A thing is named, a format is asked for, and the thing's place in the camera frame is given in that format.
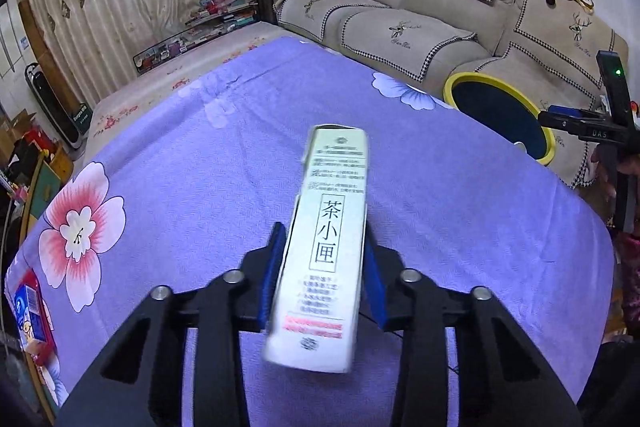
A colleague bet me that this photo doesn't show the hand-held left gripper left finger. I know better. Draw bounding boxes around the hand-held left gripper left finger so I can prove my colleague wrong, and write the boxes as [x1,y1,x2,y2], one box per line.
[55,222,288,427]

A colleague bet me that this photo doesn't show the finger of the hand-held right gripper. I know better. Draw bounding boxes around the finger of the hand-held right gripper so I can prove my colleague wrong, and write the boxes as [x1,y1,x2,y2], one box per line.
[537,105,608,138]

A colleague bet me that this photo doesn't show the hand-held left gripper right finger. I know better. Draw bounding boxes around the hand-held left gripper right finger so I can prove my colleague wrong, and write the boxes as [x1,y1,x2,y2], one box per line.
[362,219,583,427]

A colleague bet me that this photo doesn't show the white tea box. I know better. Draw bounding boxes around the white tea box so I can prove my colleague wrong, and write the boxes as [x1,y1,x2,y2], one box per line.
[262,124,371,375]

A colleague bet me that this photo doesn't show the yellow rimmed dark trash bin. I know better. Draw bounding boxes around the yellow rimmed dark trash bin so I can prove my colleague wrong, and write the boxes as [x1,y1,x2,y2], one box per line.
[443,72,557,166]

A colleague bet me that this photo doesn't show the person's right forearm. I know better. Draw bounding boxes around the person's right forearm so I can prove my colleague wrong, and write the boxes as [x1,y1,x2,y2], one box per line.
[612,217,640,343]

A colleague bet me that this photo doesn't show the person's right hand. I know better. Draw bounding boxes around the person's right hand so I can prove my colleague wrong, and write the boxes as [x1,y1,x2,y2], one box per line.
[591,147,618,202]

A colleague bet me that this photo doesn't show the purple floral tablecloth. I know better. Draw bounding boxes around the purple floral tablecloth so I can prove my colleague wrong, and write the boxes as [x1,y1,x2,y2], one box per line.
[5,36,616,427]

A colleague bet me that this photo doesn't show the beige sofa with covers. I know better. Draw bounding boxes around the beige sofa with covers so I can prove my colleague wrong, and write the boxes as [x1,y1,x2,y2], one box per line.
[260,0,631,190]

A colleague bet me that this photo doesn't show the blue snack packet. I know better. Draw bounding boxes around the blue snack packet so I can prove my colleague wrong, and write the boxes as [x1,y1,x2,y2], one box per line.
[12,284,55,350]

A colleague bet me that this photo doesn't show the teal wooden television cabinet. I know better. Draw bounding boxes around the teal wooden television cabinet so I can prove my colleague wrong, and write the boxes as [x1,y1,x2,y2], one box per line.
[0,142,76,288]

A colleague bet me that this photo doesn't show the green white box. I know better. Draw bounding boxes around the green white box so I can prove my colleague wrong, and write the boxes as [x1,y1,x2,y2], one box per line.
[72,104,91,135]

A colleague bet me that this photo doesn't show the glass low table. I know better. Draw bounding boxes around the glass low table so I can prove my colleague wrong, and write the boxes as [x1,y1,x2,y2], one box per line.
[132,14,261,75]

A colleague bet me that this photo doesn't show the red box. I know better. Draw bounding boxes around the red box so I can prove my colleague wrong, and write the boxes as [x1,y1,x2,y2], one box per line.
[22,129,53,152]

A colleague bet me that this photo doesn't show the pile of books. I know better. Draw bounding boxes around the pile of books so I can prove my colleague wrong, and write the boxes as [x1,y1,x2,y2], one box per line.
[185,0,258,28]

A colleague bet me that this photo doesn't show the black tower fan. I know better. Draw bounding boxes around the black tower fan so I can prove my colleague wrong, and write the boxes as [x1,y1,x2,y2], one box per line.
[25,62,83,150]

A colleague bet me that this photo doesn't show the open cardboard box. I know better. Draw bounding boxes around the open cardboard box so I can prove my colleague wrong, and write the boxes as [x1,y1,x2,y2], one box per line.
[0,112,36,132]

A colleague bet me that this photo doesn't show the brown wooden board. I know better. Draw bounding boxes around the brown wooden board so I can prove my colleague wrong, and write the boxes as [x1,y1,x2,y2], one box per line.
[17,0,76,108]

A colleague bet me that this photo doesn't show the white standing air conditioner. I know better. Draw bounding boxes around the white standing air conditioner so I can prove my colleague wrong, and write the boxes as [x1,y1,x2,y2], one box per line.
[0,0,31,78]

